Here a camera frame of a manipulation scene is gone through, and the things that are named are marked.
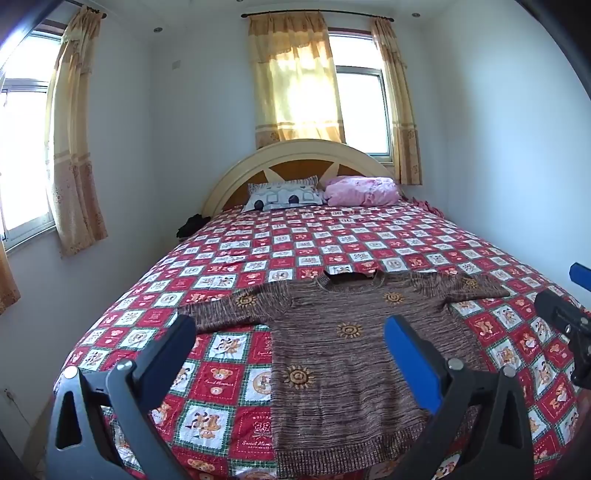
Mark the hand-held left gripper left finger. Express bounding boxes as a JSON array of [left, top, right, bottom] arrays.
[[45, 315, 198, 480]]

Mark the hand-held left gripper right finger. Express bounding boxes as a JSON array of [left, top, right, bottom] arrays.
[[384, 316, 548, 480]]

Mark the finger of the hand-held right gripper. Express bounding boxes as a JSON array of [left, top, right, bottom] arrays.
[[534, 288, 591, 388], [570, 262, 591, 291]]

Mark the brown knit sweater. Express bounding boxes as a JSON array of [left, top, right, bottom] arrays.
[[178, 270, 511, 467]]

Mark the red checkered bear bedspread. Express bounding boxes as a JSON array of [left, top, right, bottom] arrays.
[[53, 200, 583, 480]]

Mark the dark cloth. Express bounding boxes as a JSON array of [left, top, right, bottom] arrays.
[[175, 213, 212, 241]]

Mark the grey patterned pillow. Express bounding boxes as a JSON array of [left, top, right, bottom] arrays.
[[241, 175, 326, 213]]

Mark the orange curtain edge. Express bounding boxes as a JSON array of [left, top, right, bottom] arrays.
[[0, 244, 22, 316]]

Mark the pink pillow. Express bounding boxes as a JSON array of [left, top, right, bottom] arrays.
[[322, 175, 401, 208]]

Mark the long yellow patterned curtain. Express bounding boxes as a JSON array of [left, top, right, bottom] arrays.
[[45, 6, 109, 258]]

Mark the cream wooden headboard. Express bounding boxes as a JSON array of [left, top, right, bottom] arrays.
[[202, 138, 397, 217]]

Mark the large white framed window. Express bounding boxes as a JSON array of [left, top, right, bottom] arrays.
[[0, 30, 63, 252]]

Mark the wide yellow curtain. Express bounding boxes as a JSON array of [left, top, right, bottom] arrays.
[[246, 11, 347, 149]]

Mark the black curtain rod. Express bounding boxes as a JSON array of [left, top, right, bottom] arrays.
[[241, 10, 394, 22]]

